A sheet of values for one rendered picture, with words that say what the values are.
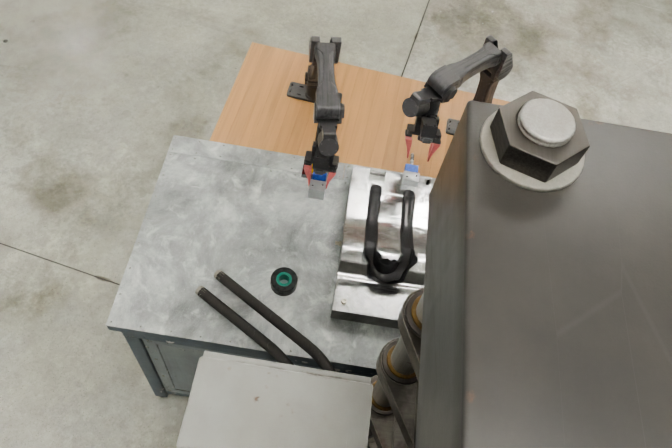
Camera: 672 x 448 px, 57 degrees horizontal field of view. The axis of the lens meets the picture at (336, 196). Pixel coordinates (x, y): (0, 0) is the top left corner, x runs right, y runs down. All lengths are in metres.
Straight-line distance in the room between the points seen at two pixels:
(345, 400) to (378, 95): 1.49
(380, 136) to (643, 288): 1.66
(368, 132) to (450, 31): 1.81
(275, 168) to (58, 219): 1.28
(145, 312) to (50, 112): 1.79
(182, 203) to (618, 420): 1.65
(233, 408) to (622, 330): 0.66
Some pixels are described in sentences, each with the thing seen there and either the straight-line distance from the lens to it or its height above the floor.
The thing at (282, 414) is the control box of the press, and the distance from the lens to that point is 1.07.
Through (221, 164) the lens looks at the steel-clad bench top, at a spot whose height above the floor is 0.80.
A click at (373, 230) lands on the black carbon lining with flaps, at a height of 0.89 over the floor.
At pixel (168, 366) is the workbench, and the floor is 0.40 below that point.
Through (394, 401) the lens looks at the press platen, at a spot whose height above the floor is 1.29.
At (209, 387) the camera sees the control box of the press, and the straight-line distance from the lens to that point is 1.09.
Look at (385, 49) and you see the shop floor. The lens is 3.72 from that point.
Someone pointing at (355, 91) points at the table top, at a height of 0.80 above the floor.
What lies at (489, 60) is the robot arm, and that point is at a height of 1.25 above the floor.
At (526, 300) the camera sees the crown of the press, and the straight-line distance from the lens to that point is 0.60.
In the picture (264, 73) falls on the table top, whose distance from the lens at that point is 2.39.
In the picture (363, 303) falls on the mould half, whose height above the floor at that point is 0.86.
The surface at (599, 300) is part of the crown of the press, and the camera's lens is 0.63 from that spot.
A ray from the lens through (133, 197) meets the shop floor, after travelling 3.05.
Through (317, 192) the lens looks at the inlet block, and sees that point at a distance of 1.88.
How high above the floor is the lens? 2.51
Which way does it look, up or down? 56 degrees down
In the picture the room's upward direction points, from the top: 10 degrees clockwise
